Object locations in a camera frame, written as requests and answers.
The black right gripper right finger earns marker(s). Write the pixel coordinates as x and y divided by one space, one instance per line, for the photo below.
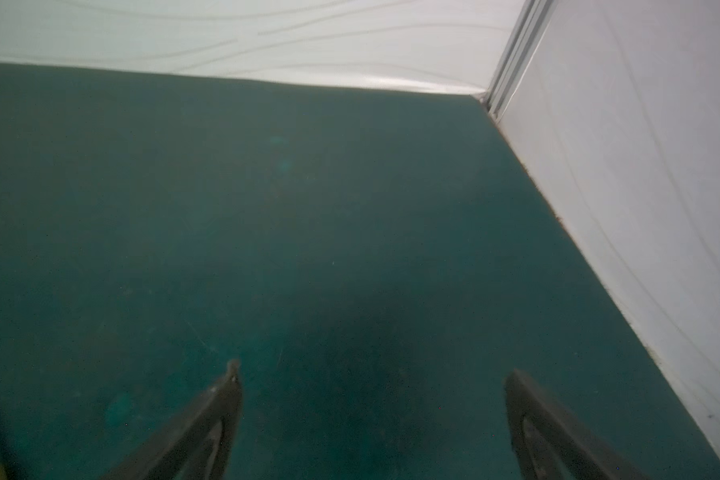
550 442

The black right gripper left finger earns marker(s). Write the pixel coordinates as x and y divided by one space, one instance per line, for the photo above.
196 442

